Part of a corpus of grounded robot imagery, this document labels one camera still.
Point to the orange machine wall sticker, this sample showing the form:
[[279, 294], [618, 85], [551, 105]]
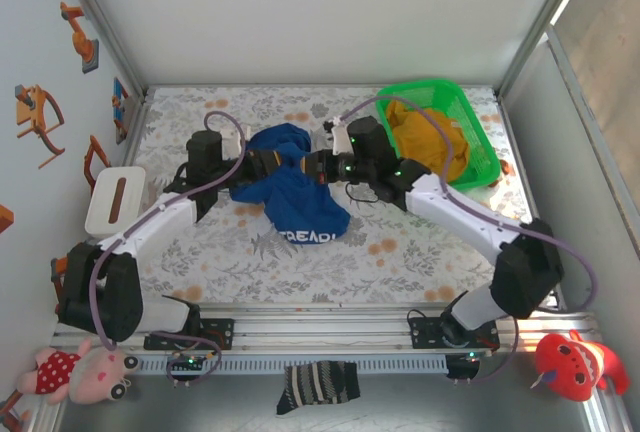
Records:
[[32, 117]]

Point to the floral print table mat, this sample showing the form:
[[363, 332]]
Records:
[[300, 277]]

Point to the orange curved wall sticker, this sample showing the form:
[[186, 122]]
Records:
[[88, 167]]

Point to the small orange wall sticker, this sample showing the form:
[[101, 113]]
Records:
[[5, 217]]

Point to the blue t-shirt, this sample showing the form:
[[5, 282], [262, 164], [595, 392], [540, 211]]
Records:
[[295, 197]]

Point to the red plush monster toy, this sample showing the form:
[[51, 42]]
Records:
[[570, 362]]

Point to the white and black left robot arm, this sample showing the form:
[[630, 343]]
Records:
[[150, 217]]

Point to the black striped sock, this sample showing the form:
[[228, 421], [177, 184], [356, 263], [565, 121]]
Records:
[[315, 384]]

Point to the small brown object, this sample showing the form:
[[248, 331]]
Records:
[[506, 167]]

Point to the green plastic basket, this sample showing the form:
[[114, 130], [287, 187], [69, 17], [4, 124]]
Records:
[[435, 89]]

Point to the yellow garment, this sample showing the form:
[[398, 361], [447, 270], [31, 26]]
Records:
[[420, 137]]

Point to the orange bar wall sticker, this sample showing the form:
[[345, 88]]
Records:
[[7, 402]]

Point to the white tissue box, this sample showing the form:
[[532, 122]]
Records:
[[102, 202]]

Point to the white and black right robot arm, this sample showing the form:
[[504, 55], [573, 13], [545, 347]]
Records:
[[450, 202]]

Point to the aluminium frame post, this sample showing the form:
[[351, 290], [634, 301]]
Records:
[[98, 17], [547, 17]]

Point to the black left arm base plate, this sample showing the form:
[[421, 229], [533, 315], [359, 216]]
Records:
[[222, 332]]

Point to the pink plush pig toy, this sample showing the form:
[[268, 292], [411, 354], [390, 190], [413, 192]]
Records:
[[95, 372]]

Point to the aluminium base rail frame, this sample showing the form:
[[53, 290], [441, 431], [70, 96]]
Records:
[[320, 332]]

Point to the blue and orange wall sticker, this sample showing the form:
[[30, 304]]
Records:
[[119, 102]]

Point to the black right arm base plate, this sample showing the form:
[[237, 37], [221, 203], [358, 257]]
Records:
[[422, 332]]

